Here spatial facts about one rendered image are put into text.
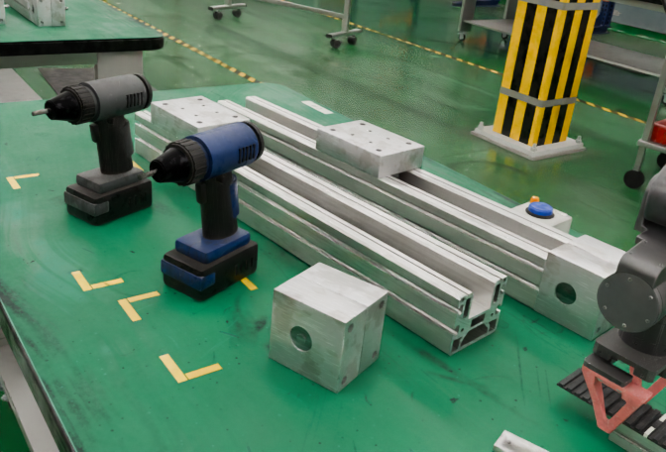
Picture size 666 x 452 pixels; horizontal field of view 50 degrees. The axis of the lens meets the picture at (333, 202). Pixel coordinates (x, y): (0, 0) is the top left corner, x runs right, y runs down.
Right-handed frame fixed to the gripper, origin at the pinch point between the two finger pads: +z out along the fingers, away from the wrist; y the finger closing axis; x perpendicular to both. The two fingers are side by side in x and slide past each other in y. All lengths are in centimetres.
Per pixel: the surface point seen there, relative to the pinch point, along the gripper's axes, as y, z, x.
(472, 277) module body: -2.1, -4.3, -23.5
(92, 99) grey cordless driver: 25, -17, -75
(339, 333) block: 21.7, -4.7, -23.2
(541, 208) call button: -30.8, -4.4, -31.6
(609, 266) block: -17.5, -6.5, -13.0
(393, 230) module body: -1.9, -5.0, -37.7
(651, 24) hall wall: -803, 61, -363
